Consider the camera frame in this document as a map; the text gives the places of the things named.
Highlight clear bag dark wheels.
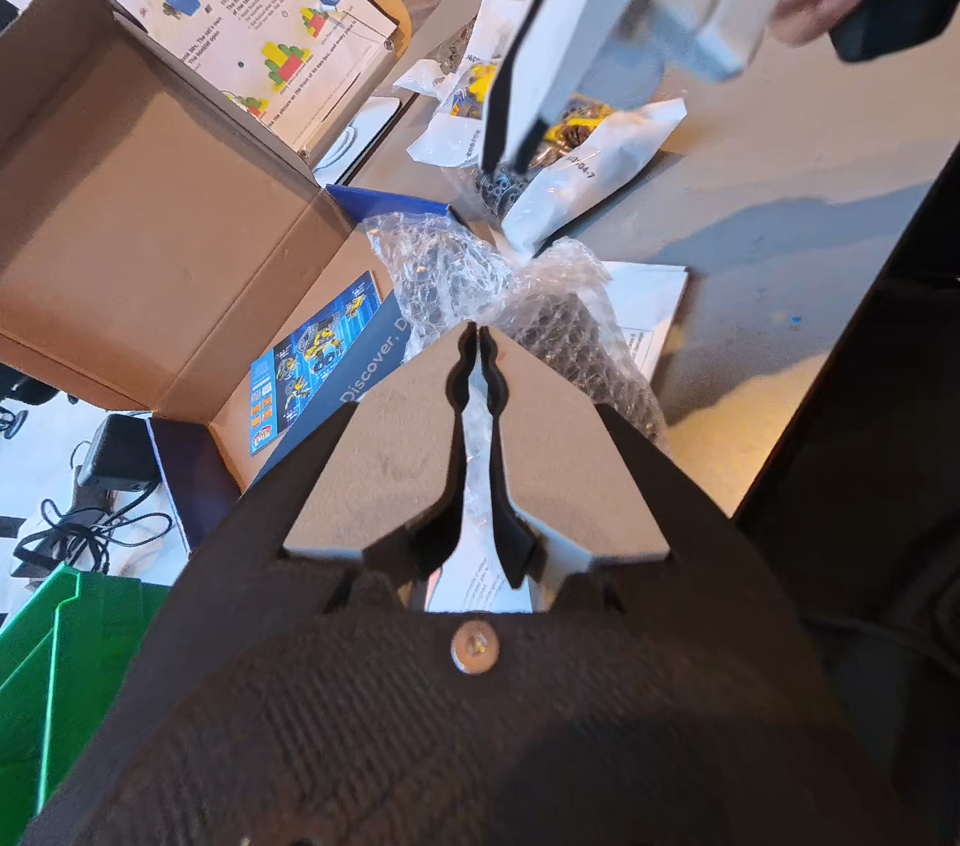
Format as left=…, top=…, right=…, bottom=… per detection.
left=472, top=98, right=689, bottom=259

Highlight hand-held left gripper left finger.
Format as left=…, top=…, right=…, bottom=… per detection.
left=283, top=323, right=481, bottom=613

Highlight thin blue printed leaflet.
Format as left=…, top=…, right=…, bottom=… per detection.
left=249, top=270, right=384, bottom=455

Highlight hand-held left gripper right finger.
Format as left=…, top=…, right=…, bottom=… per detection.
left=478, top=327, right=671, bottom=613

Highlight blue-cover instruction booklet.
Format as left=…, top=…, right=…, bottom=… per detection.
left=427, top=261, right=689, bottom=614

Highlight black electronic device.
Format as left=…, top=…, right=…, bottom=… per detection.
left=78, top=414, right=162, bottom=490

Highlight clear bag grey tracks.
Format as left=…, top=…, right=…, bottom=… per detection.
left=360, top=212, right=672, bottom=457

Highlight black cable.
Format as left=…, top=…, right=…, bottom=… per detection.
left=11, top=486, right=174, bottom=577

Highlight blue cardboard box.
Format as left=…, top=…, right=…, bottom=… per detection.
left=0, top=0, right=451, bottom=550

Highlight green plastic bin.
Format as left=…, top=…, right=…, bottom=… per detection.
left=0, top=564, right=80, bottom=846
left=37, top=572, right=174, bottom=817

